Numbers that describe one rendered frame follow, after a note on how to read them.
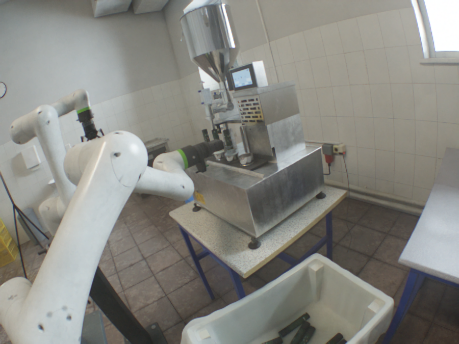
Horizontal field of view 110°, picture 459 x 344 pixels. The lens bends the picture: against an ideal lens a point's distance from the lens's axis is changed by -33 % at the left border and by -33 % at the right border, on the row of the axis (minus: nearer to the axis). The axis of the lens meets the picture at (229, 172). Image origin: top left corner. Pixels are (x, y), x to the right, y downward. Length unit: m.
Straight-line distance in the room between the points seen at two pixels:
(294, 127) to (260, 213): 0.43
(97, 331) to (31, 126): 0.80
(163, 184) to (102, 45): 4.23
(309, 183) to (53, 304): 1.06
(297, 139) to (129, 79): 3.98
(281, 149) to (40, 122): 1.04
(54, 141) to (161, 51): 4.18
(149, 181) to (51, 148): 0.49
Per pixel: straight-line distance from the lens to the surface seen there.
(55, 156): 1.07
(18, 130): 1.16
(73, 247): 0.44
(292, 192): 1.07
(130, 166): 0.48
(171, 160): 0.98
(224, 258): 1.01
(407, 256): 0.95
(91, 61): 4.76
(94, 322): 0.76
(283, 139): 1.07
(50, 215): 1.18
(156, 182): 0.79
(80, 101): 1.44
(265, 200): 0.96
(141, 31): 5.08
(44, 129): 1.06
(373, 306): 0.89
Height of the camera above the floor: 1.39
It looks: 20 degrees down
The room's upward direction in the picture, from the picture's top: 15 degrees counter-clockwise
